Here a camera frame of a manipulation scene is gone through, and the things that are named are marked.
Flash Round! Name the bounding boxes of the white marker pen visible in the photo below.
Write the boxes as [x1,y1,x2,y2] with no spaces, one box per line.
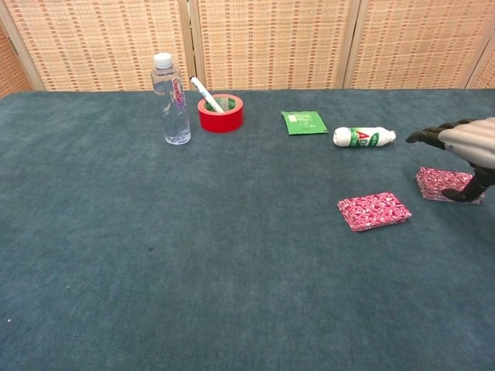
[189,76,225,114]

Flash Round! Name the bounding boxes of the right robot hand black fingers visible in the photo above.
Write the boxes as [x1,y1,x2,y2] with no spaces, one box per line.
[405,117,495,204]

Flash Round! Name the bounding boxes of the red tape roll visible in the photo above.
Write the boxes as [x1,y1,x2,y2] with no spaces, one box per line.
[197,94,245,134]

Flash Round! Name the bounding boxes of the blue felt table cover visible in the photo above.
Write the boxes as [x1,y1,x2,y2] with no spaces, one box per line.
[0,89,495,371]

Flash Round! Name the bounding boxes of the green foil packet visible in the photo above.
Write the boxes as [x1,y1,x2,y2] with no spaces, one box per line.
[281,110,329,136]

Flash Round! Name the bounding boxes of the small white drink bottle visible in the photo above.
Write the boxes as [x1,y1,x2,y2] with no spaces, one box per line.
[333,126,397,148]

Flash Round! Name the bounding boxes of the woven bamboo screen panel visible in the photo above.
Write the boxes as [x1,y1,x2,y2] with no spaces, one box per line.
[189,0,363,91]
[343,0,495,91]
[0,22,34,100]
[0,0,196,93]
[466,38,495,90]

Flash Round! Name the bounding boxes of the clear plastic water bottle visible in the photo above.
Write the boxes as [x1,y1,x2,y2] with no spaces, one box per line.
[150,52,193,146]

